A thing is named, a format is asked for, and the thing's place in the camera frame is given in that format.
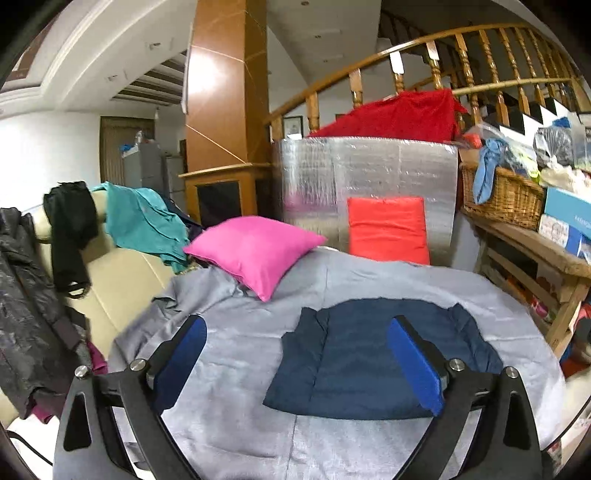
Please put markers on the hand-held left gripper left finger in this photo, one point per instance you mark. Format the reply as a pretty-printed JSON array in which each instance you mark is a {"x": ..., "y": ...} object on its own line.
[{"x": 182, "y": 360}]

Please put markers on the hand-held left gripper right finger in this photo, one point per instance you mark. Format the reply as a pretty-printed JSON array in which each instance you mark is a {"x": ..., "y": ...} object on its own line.
[{"x": 415, "y": 364}]

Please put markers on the navy blue jacket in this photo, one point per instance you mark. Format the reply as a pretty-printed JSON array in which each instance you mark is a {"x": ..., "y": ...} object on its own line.
[{"x": 355, "y": 360}]

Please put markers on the plastic bag of clothes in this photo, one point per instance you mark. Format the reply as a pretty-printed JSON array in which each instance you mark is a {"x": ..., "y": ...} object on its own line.
[{"x": 554, "y": 145}]

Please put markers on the grey blanket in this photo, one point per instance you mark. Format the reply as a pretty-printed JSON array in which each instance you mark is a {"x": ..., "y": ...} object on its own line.
[{"x": 249, "y": 323}]

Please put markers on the magenta cloth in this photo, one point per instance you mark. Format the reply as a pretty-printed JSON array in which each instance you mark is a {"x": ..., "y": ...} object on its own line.
[{"x": 97, "y": 362}]

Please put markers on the beige sofa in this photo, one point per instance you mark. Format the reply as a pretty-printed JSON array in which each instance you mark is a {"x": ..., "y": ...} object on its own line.
[{"x": 124, "y": 286}]

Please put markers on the pink pillow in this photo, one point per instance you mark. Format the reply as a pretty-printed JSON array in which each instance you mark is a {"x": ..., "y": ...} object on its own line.
[{"x": 258, "y": 251}]

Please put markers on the orange-red pillow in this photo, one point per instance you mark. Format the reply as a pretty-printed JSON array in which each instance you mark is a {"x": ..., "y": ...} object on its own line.
[{"x": 388, "y": 230}]

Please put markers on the teal cloth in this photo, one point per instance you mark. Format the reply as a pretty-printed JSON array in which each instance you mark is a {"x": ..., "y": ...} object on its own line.
[{"x": 138, "y": 221}]

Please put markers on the dark grey patterned jacket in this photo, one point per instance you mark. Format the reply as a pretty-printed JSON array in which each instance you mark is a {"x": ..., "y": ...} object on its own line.
[{"x": 27, "y": 314}]

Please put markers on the wooden side table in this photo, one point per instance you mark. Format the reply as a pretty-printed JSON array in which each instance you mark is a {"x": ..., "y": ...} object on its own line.
[{"x": 531, "y": 247}]

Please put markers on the wooden cabinet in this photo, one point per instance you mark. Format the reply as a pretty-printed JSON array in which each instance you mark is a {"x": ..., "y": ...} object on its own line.
[{"x": 221, "y": 194}]

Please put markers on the black garment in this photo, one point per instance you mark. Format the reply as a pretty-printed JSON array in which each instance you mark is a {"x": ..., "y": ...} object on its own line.
[{"x": 69, "y": 221}]

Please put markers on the wicker basket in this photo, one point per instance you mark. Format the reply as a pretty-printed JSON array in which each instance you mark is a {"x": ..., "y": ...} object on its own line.
[{"x": 508, "y": 198}]

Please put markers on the grey metal cabinet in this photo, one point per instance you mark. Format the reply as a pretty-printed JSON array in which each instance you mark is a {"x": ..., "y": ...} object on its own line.
[{"x": 143, "y": 170}]

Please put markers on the silver foil panel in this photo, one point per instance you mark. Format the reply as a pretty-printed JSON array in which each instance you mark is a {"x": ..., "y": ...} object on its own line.
[{"x": 369, "y": 166}]

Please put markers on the light blue cloth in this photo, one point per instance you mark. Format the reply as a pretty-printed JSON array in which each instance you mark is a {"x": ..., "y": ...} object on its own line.
[{"x": 487, "y": 170}]

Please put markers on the blue and white box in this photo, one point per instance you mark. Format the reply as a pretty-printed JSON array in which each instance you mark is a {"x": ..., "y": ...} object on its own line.
[{"x": 565, "y": 217}]

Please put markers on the wooden door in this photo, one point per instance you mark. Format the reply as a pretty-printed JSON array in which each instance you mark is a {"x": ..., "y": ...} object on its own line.
[{"x": 113, "y": 147}]

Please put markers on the red cloth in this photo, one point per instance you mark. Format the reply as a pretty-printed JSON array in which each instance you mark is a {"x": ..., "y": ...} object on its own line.
[{"x": 397, "y": 117}]

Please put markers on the framed picture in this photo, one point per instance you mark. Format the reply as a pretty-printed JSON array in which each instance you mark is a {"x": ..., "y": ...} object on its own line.
[{"x": 292, "y": 127}]

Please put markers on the wooden pillar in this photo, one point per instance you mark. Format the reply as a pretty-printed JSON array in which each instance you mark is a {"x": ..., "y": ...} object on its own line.
[{"x": 226, "y": 92}]

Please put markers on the wooden stair railing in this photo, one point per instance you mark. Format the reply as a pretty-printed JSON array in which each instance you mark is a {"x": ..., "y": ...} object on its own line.
[{"x": 466, "y": 60}]

